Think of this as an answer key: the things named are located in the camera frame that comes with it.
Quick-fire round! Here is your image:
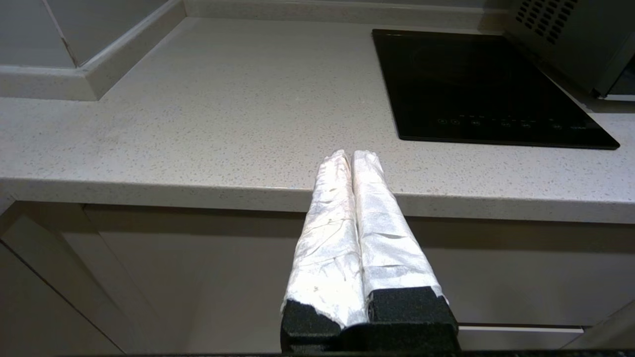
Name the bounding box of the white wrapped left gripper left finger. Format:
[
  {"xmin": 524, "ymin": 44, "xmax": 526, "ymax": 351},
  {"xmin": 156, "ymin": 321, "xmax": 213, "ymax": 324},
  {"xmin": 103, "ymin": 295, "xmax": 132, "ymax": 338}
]
[{"xmin": 280, "ymin": 150, "xmax": 368, "ymax": 354}]

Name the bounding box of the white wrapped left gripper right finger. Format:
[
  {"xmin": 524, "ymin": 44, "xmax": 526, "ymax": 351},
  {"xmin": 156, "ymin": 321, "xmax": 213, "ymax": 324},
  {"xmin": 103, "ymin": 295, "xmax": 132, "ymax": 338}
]
[{"xmin": 351, "ymin": 150, "xmax": 459, "ymax": 348}]

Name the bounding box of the dark glass microwave door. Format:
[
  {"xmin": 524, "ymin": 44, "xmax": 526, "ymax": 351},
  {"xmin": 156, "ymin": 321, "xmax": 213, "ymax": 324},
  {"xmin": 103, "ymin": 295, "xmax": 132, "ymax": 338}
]
[{"xmin": 606, "ymin": 50, "xmax": 635, "ymax": 102}]

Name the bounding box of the silver microwave oven body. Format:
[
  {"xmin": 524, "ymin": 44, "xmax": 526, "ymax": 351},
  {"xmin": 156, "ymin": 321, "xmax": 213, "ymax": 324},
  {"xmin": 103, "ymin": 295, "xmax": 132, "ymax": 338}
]
[{"xmin": 504, "ymin": 0, "xmax": 635, "ymax": 98}]

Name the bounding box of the beige cabinet drawer front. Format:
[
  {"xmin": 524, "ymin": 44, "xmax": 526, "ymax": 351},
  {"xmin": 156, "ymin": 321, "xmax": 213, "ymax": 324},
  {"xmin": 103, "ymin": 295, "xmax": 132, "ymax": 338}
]
[
  {"xmin": 82, "ymin": 205, "xmax": 318, "ymax": 355},
  {"xmin": 397, "ymin": 218, "xmax": 635, "ymax": 328},
  {"xmin": 456, "ymin": 302, "xmax": 635, "ymax": 350}
]

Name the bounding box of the black induction cooktop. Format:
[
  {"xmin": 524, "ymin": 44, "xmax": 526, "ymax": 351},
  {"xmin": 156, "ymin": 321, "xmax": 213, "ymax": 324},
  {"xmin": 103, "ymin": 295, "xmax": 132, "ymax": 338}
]
[{"xmin": 372, "ymin": 29, "xmax": 621, "ymax": 150}]

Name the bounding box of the beige corner cabinet panel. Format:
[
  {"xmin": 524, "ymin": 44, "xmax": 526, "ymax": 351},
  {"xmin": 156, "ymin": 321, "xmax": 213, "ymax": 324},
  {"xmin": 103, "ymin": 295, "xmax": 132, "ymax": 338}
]
[{"xmin": 0, "ymin": 201, "xmax": 134, "ymax": 357}]

